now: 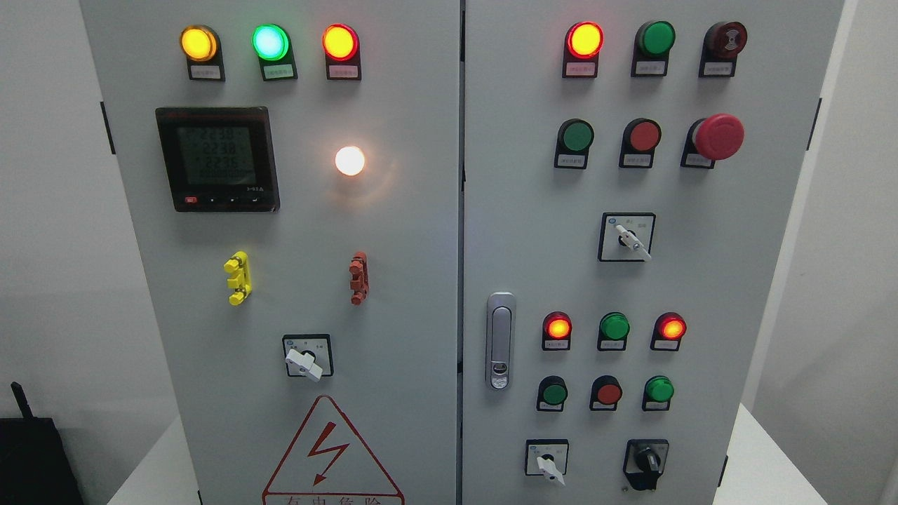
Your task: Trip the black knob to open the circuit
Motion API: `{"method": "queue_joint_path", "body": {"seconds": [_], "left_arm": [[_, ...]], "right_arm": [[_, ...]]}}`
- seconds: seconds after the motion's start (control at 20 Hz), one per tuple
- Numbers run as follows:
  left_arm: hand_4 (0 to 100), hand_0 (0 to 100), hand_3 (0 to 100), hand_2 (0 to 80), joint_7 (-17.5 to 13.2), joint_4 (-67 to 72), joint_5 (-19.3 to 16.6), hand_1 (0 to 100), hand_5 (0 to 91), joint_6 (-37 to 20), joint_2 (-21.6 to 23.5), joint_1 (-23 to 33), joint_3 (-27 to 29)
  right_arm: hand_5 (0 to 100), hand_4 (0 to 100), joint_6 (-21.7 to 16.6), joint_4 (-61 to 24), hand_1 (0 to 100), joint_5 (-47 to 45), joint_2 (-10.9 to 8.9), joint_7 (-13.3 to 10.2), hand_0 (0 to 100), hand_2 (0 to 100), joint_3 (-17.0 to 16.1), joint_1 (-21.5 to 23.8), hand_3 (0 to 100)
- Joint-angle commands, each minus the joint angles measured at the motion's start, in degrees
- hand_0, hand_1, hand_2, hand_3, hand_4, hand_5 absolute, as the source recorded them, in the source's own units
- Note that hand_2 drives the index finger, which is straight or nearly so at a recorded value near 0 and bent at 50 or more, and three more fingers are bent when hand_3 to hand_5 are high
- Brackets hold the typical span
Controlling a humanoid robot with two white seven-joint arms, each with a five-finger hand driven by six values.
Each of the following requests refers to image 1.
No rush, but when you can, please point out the yellow indicator light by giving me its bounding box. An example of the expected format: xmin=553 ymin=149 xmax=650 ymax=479
xmin=180 ymin=25 xmax=227 ymax=82

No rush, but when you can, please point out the red push button lower middle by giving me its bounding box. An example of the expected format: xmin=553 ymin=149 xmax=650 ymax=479
xmin=589 ymin=376 xmax=623 ymax=410

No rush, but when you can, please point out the black device with antenna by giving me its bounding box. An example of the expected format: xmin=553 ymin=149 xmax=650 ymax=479
xmin=1 ymin=382 xmax=83 ymax=504

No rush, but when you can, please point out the grey cabinet door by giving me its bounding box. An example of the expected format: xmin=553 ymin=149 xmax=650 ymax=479
xmin=81 ymin=1 xmax=461 ymax=504
xmin=460 ymin=1 xmax=844 ymax=504

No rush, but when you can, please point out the green push button upper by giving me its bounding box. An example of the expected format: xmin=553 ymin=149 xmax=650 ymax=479
xmin=553 ymin=118 xmax=596 ymax=170

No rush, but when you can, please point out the red terminal connector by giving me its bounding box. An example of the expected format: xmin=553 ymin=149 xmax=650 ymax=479
xmin=348 ymin=250 xmax=370 ymax=306

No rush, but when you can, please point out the green push button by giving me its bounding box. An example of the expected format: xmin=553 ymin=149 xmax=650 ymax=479
xmin=536 ymin=376 xmax=570 ymax=412
xmin=553 ymin=118 xmax=596 ymax=170
xmin=642 ymin=376 xmax=676 ymax=412

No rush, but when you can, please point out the red push button upper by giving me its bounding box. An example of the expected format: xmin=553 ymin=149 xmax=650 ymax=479
xmin=618 ymin=117 xmax=663 ymax=169

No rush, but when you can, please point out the white glowing indicator light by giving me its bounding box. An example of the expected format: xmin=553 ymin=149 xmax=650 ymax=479
xmin=334 ymin=146 xmax=366 ymax=177

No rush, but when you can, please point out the white selector switch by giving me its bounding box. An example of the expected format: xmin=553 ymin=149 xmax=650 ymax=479
xmin=525 ymin=438 xmax=570 ymax=486
xmin=598 ymin=213 xmax=655 ymax=262

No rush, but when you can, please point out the lit green indicator light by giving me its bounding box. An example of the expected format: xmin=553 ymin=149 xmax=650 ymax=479
xmin=251 ymin=25 xmax=298 ymax=82

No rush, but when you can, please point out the red indicator light lower left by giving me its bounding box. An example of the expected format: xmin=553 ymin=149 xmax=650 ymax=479
xmin=542 ymin=312 xmax=573 ymax=351

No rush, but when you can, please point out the white selector switch left door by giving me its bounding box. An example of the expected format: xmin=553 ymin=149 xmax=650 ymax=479
xmin=282 ymin=335 xmax=334 ymax=382

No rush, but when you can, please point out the green indicator light lower middle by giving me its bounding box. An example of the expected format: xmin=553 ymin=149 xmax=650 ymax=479
xmin=596 ymin=312 xmax=631 ymax=351

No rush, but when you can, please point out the black digital power meter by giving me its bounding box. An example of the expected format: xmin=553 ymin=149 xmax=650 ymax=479
xmin=155 ymin=106 xmax=280 ymax=213

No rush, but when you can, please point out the silver door latch handle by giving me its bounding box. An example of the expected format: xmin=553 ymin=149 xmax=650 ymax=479
xmin=485 ymin=292 xmax=516 ymax=391

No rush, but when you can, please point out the right grey cabinet door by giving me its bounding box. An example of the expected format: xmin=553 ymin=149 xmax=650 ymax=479
xmin=460 ymin=1 xmax=844 ymax=504

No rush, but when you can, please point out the green indicator light top right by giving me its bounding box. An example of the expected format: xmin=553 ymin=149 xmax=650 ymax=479
xmin=631 ymin=20 xmax=676 ymax=78

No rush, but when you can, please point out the red push button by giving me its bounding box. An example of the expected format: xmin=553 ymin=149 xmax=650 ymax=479
xmin=618 ymin=117 xmax=663 ymax=169
xmin=589 ymin=376 xmax=623 ymax=410

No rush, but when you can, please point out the red indicator light lower right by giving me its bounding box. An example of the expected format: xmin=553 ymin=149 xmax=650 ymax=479
xmin=650 ymin=312 xmax=688 ymax=351

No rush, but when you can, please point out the red indicator light left door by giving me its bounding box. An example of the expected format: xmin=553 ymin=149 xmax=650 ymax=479
xmin=323 ymin=25 xmax=361 ymax=81

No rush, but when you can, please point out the green push button lower left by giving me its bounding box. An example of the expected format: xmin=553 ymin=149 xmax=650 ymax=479
xmin=536 ymin=376 xmax=570 ymax=412

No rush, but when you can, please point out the red high voltage warning sticker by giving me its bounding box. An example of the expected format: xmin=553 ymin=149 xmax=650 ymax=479
xmin=261 ymin=394 xmax=406 ymax=504

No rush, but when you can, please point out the left grey cabinet door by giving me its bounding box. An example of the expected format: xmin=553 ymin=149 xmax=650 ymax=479
xmin=81 ymin=1 xmax=461 ymax=504

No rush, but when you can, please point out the black rotary knob switch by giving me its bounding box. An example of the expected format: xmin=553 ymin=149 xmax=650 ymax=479
xmin=622 ymin=439 xmax=669 ymax=491

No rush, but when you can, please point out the dark red buzzer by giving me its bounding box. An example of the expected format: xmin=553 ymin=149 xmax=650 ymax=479
xmin=698 ymin=20 xmax=748 ymax=78

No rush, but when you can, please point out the white selector switch bottom right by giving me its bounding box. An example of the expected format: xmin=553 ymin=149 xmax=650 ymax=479
xmin=525 ymin=438 xmax=570 ymax=486

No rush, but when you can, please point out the red emergency stop button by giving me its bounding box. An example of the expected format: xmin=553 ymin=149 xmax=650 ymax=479
xmin=681 ymin=113 xmax=745 ymax=170

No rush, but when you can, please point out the green push button lower right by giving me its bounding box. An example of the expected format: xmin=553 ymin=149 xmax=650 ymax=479
xmin=642 ymin=376 xmax=676 ymax=412

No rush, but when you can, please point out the red indicator light top right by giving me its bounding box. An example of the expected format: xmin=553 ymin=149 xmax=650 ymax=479
xmin=562 ymin=20 xmax=604 ymax=78

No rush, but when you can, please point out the white selector switch upper right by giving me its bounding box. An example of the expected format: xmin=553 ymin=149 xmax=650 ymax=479
xmin=598 ymin=213 xmax=655 ymax=262

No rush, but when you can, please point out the yellow terminal connector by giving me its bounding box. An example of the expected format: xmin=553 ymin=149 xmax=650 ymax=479
xmin=222 ymin=250 xmax=253 ymax=307

